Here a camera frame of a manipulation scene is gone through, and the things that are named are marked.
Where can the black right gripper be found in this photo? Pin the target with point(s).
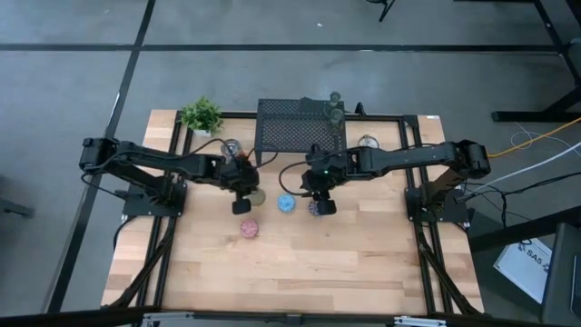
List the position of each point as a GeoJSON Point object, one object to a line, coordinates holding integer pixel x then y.
{"type": "Point", "coordinates": [324, 170]}

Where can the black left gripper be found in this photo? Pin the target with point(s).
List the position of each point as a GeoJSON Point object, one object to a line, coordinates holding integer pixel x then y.
{"type": "Point", "coordinates": [240, 175]}

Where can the glass bottles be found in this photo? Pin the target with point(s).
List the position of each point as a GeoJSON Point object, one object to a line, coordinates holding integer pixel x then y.
{"type": "Point", "coordinates": [259, 198]}

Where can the silver candle jar orange tag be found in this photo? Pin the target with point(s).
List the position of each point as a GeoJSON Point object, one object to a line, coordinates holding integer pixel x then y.
{"type": "Point", "coordinates": [231, 146]}
{"type": "Point", "coordinates": [368, 141]}

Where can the purple patterned candle tin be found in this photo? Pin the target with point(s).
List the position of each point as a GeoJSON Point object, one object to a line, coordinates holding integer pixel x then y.
{"type": "Point", "coordinates": [312, 209]}

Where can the blue patterned candle tin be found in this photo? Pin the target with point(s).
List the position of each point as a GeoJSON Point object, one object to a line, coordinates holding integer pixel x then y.
{"type": "Point", "coordinates": [286, 203]}

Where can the pink patterned candle tin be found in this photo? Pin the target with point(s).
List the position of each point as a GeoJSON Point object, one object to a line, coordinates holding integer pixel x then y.
{"type": "Point", "coordinates": [249, 229]}

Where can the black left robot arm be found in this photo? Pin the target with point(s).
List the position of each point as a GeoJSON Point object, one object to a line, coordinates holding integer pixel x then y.
{"type": "Point", "coordinates": [150, 159]}

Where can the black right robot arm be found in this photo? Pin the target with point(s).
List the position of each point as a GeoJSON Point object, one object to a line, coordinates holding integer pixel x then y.
{"type": "Point", "coordinates": [408, 159]}

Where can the black perforated metal shelf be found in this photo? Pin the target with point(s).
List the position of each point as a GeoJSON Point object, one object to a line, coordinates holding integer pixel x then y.
{"type": "Point", "coordinates": [290, 131]}

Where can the small black clamp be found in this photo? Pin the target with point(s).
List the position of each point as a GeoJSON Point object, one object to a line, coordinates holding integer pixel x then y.
{"type": "Point", "coordinates": [359, 109]}

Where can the green plant in white pot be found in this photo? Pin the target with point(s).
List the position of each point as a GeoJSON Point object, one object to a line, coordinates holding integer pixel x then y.
{"type": "Point", "coordinates": [202, 115]}

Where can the black chair base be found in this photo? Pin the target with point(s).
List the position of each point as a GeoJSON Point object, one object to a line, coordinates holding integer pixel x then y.
{"type": "Point", "coordinates": [386, 10]}

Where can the black table beam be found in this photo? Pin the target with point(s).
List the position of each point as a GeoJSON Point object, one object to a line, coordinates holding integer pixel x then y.
{"type": "Point", "coordinates": [522, 229]}

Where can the black desk leg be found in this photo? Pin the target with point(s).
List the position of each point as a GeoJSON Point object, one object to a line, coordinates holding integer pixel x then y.
{"type": "Point", "coordinates": [535, 116]}

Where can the white cardboard box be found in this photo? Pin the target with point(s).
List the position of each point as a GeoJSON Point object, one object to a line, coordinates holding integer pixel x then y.
{"type": "Point", "coordinates": [522, 268]}

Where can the black rig crossbar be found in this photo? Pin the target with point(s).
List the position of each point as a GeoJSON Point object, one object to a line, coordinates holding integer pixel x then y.
{"type": "Point", "coordinates": [68, 318]}

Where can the dark floor stand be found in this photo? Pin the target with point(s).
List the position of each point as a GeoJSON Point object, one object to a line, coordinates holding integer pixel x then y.
{"type": "Point", "coordinates": [16, 210]}

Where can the black rectangular panel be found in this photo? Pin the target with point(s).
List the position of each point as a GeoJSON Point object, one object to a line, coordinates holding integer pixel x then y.
{"type": "Point", "coordinates": [563, 277]}

